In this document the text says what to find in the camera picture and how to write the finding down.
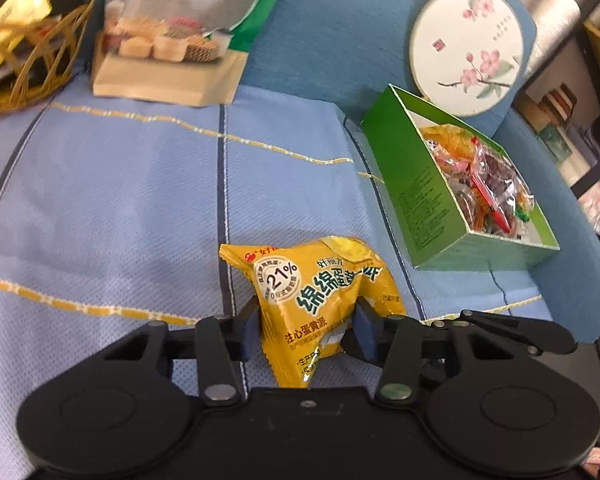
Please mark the blue sofa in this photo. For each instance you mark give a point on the blue sofa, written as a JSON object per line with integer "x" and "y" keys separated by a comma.
{"x": 340, "y": 25}

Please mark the light blue striped mat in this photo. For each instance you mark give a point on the light blue striped mat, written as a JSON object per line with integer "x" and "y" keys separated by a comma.
{"x": 105, "y": 185}

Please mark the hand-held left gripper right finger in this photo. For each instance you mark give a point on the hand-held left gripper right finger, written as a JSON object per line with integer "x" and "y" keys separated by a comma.
{"x": 365, "y": 332}

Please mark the large beige green snack bag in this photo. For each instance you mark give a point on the large beige green snack bag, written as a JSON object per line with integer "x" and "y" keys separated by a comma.
{"x": 180, "y": 35}

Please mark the woven wicker basket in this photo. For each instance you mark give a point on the woven wicker basket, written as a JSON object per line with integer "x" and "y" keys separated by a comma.
{"x": 30, "y": 70}

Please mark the yellow cake packet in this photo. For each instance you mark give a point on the yellow cake packet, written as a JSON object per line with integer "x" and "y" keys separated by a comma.
{"x": 320, "y": 300}

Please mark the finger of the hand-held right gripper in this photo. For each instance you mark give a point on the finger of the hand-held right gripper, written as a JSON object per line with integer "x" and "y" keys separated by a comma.
{"x": 530, "y": 337}

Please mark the green cardboard box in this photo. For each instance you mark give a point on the green cardboard box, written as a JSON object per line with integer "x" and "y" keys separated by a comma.
{"x": 420, "y": 185}

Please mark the round floral tin lid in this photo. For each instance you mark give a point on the round floral tin lid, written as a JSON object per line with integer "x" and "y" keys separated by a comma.
{"x": 467, "y": 50}

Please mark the heap of mixed snacks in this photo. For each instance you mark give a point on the heap of mixed snacks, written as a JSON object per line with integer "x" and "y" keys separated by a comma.
{"x": 480, "y": 180}

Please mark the silver plastic roll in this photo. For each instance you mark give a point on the silver plastic roll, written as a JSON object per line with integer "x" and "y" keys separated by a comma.
{"x": 552, "y": 15}

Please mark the striped box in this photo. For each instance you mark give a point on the striped box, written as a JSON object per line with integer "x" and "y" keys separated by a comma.
{"x": 560, "y": 102}

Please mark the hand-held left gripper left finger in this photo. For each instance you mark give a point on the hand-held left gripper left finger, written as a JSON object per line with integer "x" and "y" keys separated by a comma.
{"x": 250, "y": 332}

